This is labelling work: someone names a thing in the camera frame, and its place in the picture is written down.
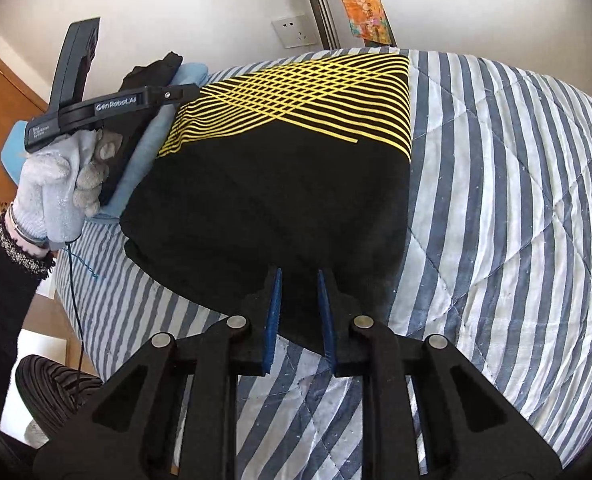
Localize black pants with yellow lines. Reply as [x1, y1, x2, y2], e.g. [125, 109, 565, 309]
[120, 51, 412, 352]

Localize left white gloved hand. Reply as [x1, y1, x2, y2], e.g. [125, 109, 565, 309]
[8, 130, 122, 247]

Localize folded black garment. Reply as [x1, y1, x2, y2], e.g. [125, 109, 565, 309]
[120, 52, 183, 91]

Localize folded light blue garment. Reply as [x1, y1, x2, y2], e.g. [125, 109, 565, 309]
[0, 55, 208, 224]

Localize black striped shoe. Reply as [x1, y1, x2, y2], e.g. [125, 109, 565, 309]
[15, 356, 104, 439]

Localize white wall socket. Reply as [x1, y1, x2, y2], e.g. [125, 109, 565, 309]
[272, 14, 317, 49]

